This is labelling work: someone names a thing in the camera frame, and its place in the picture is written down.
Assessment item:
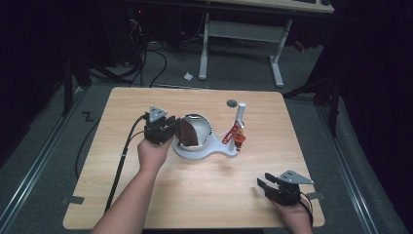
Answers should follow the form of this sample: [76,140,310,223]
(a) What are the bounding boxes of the bundle of black floor cables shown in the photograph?
[127,18,169,89]

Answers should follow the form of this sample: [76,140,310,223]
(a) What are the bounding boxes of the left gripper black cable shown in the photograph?
[103,112,150,215]

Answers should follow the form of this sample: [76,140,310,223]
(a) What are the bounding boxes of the metal floor rail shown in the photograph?
[316,104,380,234]
[0,86,86,225]

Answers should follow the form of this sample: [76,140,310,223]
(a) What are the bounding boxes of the grey tape strip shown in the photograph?
[306,191,326,201]
[60,195,86,206]

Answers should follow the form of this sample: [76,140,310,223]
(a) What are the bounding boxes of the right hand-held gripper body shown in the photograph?
[264,170,316,207]

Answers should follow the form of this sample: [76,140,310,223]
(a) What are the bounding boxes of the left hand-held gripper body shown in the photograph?
[142,105,178,146]

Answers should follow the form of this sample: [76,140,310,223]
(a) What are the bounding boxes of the black metal stand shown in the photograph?
[282,72,346,138]
[60,53,94,117]

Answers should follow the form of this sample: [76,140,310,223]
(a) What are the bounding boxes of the white-framed desk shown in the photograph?
[198,0,335,89]

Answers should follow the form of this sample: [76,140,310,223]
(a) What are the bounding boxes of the red toy figure keychain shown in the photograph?
[221,119,247,153]

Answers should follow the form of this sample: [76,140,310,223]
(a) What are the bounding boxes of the silver metal bowl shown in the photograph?
[173,113,213,152]

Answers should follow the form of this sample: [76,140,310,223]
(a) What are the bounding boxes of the thin black floor cable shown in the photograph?
[74,119,101,178]

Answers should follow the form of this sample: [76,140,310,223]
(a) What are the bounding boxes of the small red object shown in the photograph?
[292,40,307,54]

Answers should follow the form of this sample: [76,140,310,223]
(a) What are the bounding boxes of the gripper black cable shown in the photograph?
[299,190,315,228]
[103,112,150,215]

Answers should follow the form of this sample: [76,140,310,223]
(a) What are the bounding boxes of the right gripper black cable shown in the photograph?
[299,190,315,228]

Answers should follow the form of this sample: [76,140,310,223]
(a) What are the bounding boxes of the white stand with pole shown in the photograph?
[170,101,247,161]

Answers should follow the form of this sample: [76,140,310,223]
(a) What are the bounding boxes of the person's left hand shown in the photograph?
[136,135,175,174]

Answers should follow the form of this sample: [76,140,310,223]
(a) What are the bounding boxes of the person's right hand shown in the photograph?
[270,198,315,234]

